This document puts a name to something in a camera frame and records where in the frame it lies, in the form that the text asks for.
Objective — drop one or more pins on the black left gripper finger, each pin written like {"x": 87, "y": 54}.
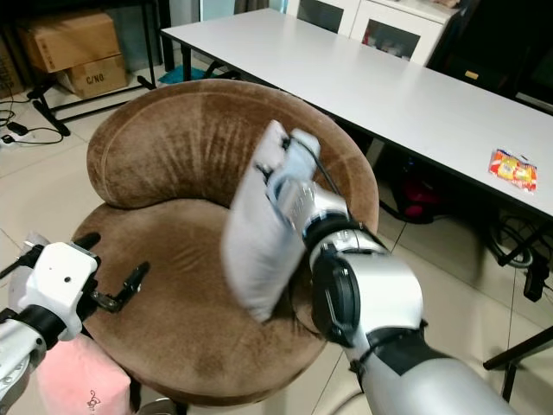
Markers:
{"x": 137, "y": 282}
{"x": 87, "y": 241}

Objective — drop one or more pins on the grey pillow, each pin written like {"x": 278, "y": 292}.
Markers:
{"x": 255, "y": 251}
{"x": 36, "y": 245}

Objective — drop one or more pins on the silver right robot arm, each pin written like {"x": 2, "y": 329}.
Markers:
{"x": 389, "y": 294}

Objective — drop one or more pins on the pink pillow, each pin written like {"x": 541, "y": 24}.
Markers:
{"x": 86, "y": 380}

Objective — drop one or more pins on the brown velvet round sofa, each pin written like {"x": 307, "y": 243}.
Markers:
{"x": 181, "y": 138}

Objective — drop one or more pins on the teal floor mat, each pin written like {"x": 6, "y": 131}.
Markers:
{"x": 181, "y": 76}

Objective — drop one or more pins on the grey robot foot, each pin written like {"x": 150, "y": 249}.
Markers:
{"x": 160, "y": 408}

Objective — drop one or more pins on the long white table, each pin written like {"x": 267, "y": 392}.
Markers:
{"x": 354, "y": 78}

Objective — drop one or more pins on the red appliance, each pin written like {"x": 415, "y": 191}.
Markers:
{"x": 422, "y": 197}

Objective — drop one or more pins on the cardboard box black lettering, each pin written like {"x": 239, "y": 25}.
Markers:
{"x": 95, "y": 79}

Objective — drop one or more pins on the white cabinet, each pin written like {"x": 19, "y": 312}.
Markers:
{"x": 389, "y": 35}

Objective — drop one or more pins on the printed cardboard box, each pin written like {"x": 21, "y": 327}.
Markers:
{"x": 9, "y": 69}

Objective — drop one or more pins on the large taped cardboard box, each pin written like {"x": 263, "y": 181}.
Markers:
{"x": 73, "y": 41}

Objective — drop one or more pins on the orange red snack packet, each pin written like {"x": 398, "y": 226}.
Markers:
{"x": 512, "y": 169}

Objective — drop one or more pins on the black chair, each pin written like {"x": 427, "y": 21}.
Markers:
{"x": 501, "y": 43}

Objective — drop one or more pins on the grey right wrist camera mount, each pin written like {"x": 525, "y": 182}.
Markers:
{"x": 301, "y": 156}

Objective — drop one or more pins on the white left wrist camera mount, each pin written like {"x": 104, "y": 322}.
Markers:
{"x": 56, "y": 281}

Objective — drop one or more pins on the black metal table frame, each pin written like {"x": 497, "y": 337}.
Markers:
{"x": 52, "y": 117}

